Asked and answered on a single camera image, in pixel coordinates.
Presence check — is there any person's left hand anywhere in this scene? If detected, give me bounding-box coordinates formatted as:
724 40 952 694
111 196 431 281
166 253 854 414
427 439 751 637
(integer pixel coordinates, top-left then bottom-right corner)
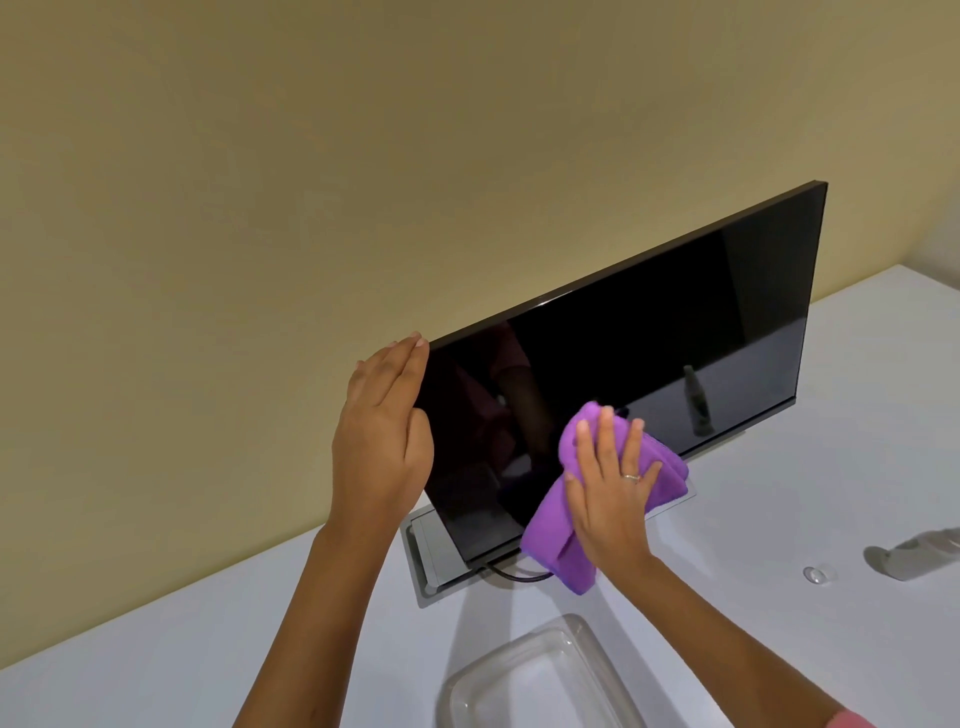
329 333 435 538

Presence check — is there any person's right hand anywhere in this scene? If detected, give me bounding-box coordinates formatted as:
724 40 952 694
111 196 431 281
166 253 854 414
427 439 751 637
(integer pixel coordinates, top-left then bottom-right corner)
562 407 663 579

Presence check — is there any purple microfiber cloth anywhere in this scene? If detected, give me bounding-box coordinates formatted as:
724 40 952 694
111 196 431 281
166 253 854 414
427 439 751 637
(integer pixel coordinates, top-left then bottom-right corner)
519 401 690 596

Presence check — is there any clear plastic container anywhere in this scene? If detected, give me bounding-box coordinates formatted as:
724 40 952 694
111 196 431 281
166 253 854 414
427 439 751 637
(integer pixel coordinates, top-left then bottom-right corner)
437 614 639 728

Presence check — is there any black Dell monitor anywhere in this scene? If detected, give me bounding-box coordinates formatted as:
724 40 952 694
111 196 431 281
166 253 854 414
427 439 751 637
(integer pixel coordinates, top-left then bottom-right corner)
416 179 829 565

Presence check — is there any small white spray bottle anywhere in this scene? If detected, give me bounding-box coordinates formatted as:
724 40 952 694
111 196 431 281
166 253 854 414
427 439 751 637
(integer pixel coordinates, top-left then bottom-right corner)
888 527 960 583

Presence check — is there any person's right forearm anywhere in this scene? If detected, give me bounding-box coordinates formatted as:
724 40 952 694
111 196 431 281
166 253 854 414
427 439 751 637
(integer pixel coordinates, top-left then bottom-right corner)
599 553 849 728

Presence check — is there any person's left forearm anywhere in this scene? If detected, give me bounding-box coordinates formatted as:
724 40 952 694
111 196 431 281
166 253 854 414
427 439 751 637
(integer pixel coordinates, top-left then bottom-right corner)
232 521 393 728

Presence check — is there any black cable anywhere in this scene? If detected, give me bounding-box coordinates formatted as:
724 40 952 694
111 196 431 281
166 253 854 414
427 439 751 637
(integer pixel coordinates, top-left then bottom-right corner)
483 562 556 586

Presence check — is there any grey desk cable box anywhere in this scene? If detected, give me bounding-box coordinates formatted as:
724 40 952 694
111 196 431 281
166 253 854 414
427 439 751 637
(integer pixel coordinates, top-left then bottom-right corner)
402 506 526 609

